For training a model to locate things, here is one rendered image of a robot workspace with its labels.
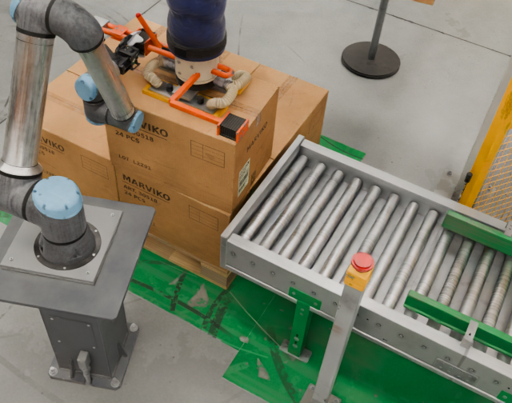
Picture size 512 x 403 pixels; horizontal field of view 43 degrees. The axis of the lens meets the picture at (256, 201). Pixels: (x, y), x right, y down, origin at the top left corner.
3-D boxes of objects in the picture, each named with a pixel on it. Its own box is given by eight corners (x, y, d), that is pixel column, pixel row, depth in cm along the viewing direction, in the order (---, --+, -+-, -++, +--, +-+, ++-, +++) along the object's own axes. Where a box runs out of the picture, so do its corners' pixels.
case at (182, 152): (271, 155, 296) (279, 85, 266) (231, 214, 271) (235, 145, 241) (158, 112, 311) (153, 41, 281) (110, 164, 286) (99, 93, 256)
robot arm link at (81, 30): (98, -2, 189) (150, 117, 251) (61, -13, 192) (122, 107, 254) (78, 29, 185) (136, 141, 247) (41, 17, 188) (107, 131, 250)
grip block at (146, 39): (158, 44, 263) (158, 32, 259) (145, 57, 257) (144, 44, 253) (141, 37, 265) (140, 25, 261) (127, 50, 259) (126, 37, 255)
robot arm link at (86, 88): (74, 97, 242) (70, 76, 235) (95, 80, 250) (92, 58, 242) (94, 106, 240) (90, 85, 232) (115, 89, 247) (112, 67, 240)
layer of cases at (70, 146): (318, 146, 361) (329, 89, 331) (226, 272, 301) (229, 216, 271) (142, 73, 395) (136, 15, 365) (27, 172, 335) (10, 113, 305)
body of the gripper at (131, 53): (142, 63, 256) (122, 79, 249) (124, 56, 258) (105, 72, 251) (140, 47, 250) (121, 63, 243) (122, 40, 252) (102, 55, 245)
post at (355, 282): (329, 403, 276) (374, 265, 202) (322, 416, 272) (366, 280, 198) (314, 395, 278) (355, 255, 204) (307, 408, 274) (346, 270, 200)
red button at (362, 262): (375, 264, 202) (378, 257, 199) (366, 280, 198) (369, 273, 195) (354, 255, 204) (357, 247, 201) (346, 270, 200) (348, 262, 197)
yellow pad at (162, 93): (229, 108, 255) (229, 98, 251) (216, 123, 249) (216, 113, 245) (155, 80, 264) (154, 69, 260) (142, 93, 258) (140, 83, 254)
